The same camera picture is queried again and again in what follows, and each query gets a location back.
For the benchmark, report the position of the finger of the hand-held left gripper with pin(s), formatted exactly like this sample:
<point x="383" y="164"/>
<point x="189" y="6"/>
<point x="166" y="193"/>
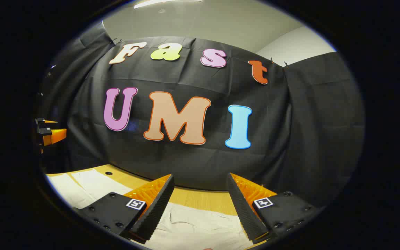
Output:
<point x="56" y="136"/>
<point x="40" y="121"/>

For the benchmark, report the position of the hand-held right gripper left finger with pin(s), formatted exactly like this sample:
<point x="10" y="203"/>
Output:
<point x="158" y="208"/>

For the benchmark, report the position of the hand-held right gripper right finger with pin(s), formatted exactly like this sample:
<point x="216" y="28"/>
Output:
<point x="243" y="208"/>

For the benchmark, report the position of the black backdrop cloth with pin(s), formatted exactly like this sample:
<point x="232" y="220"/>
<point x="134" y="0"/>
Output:
<point x="290" y="139"/>

